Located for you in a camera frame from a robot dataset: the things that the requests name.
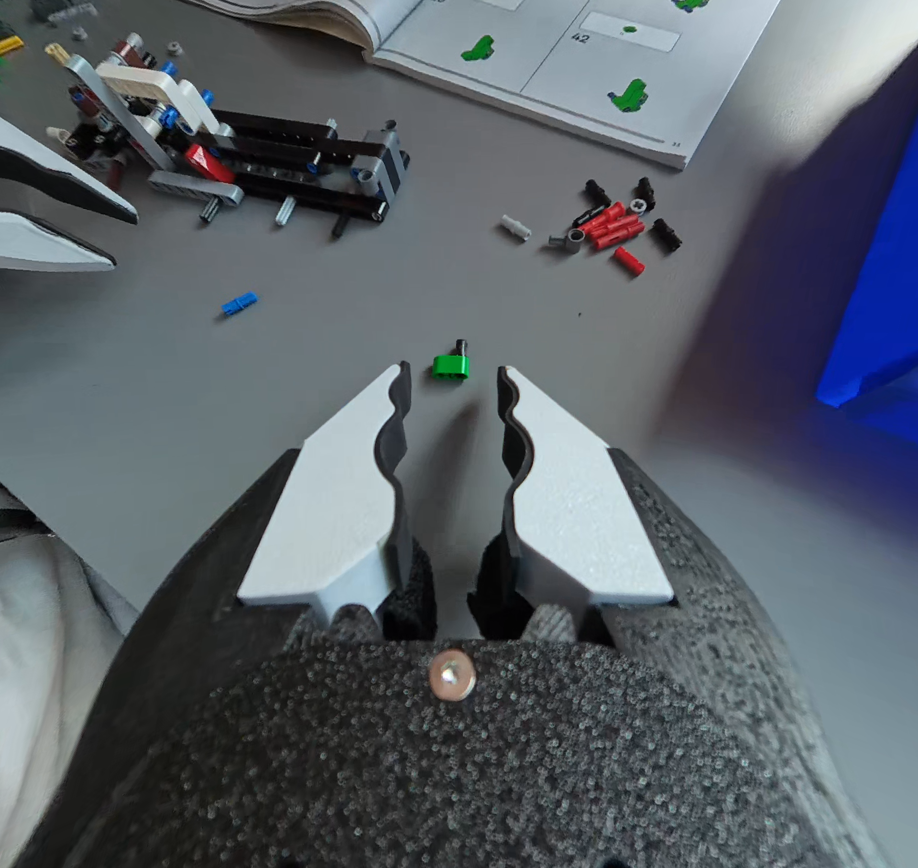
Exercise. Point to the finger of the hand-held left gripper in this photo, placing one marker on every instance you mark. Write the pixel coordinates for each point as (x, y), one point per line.
(43, 241)
(43, 158)

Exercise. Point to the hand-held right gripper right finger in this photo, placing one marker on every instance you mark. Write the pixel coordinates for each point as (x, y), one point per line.
(581, 517)

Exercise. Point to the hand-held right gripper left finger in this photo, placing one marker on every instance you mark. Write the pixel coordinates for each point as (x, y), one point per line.
(337, 509)

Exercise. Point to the green lego piece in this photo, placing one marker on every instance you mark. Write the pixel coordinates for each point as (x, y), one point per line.
(450, 366)

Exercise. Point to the tan lego pin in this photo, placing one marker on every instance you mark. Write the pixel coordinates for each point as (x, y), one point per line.
(57, 53)

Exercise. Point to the grey lego beam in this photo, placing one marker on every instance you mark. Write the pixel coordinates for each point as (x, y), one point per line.
(68, 4)

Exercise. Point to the black lego chassis assembly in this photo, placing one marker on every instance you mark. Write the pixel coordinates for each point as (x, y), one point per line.
(237, 158)

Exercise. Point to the blue lego pin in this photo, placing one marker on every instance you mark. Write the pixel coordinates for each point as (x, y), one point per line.
(239, 303)

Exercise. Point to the dark grey lego connector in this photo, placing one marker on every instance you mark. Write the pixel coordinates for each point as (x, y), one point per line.
(568, 240)

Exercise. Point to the cluster of red lego pins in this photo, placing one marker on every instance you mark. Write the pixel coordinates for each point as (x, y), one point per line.
(613, 230)

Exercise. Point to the black lego pin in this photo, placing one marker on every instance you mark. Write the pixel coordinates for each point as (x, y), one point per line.
(595, 191)
(666, 233)
(643, 192)

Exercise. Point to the light grey lego pin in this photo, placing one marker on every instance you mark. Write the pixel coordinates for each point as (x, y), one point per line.
(515, 227)

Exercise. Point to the lego instruction booklet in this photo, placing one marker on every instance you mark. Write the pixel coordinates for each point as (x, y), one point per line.
(545, 43)

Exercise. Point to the person's white shirt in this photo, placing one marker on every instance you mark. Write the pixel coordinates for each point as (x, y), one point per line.
(50, 667)

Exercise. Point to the blue plastic bin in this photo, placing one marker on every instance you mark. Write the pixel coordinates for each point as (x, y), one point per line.
(878, 273)

